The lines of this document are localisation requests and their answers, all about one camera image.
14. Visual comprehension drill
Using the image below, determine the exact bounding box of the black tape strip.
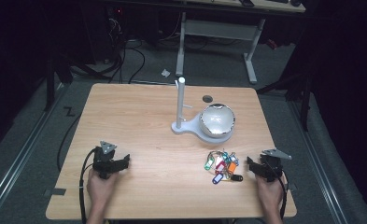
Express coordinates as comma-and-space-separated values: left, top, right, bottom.
43, 188, 67, 198

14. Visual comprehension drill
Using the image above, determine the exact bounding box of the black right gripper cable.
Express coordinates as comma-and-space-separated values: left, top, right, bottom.
276, 167, 289, 220

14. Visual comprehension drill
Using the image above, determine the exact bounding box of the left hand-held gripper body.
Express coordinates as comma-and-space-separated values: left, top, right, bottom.
92, 140, 120, 180

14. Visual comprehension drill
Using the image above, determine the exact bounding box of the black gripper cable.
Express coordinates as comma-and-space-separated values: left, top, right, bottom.
78, 147, 97, 224
276, 167, 289, 220

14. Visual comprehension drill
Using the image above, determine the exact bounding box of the person's left hand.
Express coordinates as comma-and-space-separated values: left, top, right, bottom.
86, 169, 120, 209

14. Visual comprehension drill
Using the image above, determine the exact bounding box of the silver metal bowl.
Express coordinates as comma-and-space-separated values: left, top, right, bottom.
199, 103, 236, 139

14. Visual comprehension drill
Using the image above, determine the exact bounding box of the black metal stand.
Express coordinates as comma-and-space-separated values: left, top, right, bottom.
255, 71, 315, 133
43, 52, 57, 112

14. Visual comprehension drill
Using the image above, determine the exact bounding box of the bunch of colourful key tags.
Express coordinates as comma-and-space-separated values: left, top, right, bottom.
204, 149, 245, 186

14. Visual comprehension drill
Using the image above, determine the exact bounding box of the white-framed background desk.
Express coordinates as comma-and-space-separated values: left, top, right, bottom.
103, 0, 306, 86

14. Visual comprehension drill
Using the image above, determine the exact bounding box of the thin black floor cable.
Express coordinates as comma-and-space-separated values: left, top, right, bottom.
56, 113, 83, 173

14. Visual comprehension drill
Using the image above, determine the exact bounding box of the metal floor rail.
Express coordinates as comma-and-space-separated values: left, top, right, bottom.
288, 99, 350, 224
0, 81, 66, 216

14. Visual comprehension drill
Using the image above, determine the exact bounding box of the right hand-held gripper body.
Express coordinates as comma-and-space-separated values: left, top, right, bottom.
258, 147, 293, 183

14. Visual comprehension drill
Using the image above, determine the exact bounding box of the person's right hand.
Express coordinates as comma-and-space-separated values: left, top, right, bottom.
254, 173, 288, 214

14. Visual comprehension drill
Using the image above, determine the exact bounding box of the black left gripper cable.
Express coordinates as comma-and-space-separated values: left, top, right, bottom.
78, 147, 97, 224

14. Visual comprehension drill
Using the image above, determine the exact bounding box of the black zigzag floor tape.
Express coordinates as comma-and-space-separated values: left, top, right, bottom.
63, 105, 77, 118

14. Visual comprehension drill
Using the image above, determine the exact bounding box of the white peg stand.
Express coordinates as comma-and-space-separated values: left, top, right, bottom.
170, 76, 235, 145

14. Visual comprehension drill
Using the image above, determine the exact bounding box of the black floor cable bundle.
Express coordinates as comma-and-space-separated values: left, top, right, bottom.
72, 12, 147, 85

